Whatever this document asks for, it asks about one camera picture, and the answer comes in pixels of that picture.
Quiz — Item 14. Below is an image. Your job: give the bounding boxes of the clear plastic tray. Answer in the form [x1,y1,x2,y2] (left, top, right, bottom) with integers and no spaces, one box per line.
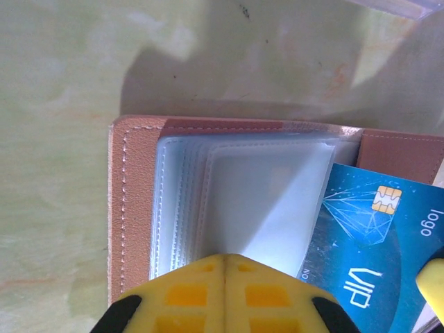
[343,0,444,22]

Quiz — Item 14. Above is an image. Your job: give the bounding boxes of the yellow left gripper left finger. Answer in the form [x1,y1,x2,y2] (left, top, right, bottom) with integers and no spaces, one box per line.
[89,253,227,333]

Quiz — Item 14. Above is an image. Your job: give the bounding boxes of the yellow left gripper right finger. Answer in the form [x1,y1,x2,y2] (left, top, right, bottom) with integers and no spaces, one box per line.
[224,253,357,333]

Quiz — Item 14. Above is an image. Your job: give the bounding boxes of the blue VIP chip card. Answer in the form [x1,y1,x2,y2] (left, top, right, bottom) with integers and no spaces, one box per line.
[296,162,444,333]

